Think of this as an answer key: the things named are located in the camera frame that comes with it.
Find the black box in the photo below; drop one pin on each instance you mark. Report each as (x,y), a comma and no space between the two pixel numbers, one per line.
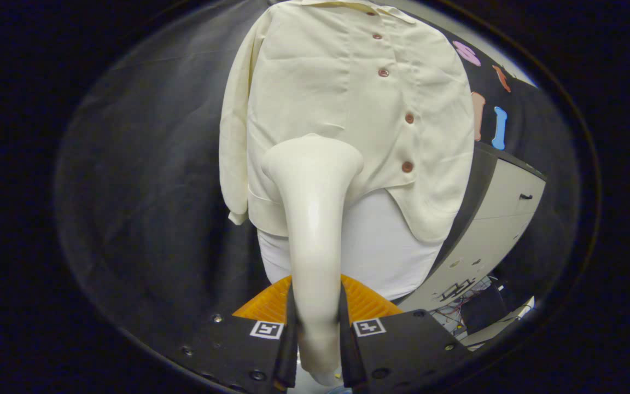
(482,312)

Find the white ironing board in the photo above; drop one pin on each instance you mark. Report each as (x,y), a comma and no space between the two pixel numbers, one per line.
(380,246)

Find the cream button shirt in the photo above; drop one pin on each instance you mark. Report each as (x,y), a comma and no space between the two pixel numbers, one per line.
(320,82)

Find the black backdrop cloth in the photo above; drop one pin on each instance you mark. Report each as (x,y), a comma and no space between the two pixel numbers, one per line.
(145,164)

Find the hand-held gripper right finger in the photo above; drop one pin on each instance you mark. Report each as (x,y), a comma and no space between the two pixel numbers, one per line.
(402,347)

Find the grey cabinet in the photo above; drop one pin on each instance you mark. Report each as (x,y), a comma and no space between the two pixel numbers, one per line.
(495,219)

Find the white box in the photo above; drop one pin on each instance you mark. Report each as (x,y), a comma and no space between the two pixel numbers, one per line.
(514,317)

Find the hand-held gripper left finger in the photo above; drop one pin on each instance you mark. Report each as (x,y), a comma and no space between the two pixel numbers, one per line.
(238,350)

